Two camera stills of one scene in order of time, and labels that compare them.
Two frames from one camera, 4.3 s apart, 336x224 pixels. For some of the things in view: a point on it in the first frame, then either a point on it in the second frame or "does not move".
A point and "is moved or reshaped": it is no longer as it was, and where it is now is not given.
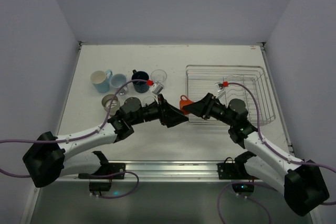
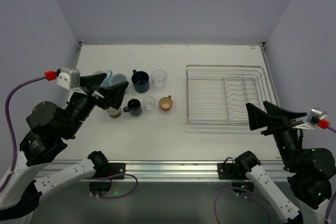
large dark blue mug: (140, 87) does not move
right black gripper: (208, 106) -> (278, 127)
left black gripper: (161, 109) -> (94, 94)
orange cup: (184, 100) is moved or reshaped
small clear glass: (148, 100) does not move
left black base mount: (101, 180) does not move
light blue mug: (101, 80) does not move
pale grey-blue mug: (117, 80) does not move
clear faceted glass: (159, 75) does not move
